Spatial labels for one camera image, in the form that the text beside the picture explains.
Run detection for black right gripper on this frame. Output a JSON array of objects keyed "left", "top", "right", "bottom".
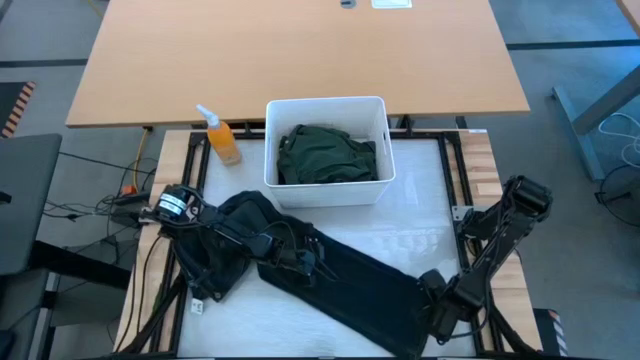
[{"left": 420, "top": 268, "right": 484, "bottom": 344}]

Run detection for black aluminium table frame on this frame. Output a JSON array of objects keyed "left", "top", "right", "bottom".
[{"left": 117, "top": 127, "right": 541, "bottom": 360}]

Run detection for dark grey chair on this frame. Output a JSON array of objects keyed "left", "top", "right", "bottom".
[{"left": 0, "top": 132, "right": 64, "bottom": 360}]

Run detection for orange spray bottle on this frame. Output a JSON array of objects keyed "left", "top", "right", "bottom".
[{"left": 194, "top": 103, "right": 243, "bottom": 167}]

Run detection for black hazard-striped box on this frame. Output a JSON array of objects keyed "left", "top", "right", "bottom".
[{"left": 532, "top": 307, "right": 569, "bottom": 357}]

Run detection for white cable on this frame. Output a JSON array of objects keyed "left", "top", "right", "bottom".
[{"left": 597, "top": 110, "right": 640, "bottom": 169}]

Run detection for white plastic laundry basket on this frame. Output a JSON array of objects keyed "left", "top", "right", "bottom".
[{"left": 263, "top": 95, "right": 397, "bottom": 209}]

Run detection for tan wooden desk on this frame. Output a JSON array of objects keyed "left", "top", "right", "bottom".
[
  {"left": 64, "top": 0, "right": 531, "bottom": 129},
  {"left": 615, "top": 0, "right": 640, "bottom": 36}
]

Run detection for yellow cable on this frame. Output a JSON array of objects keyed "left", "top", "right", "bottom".
[{"left": 132, "top": 127, "right": 151, "bottom": 190}]

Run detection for black hazard-striped floor mat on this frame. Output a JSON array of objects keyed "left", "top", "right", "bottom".
[{"left": 0, "top": 80, "right": 36, "bottom": 140}]

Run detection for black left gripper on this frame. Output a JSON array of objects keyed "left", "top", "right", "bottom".
[{"left": 258, "top": 233, "right": 341, "bottom": 282}]

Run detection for dark blue denim jeans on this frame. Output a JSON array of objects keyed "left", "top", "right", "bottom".
[{"left": 172, "top": 189, "right": 451, "bottom": 359}]

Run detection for dark green garment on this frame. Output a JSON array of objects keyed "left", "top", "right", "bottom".
[{"left": 276, "top": 124, "right": 380, "bottom": 185}]

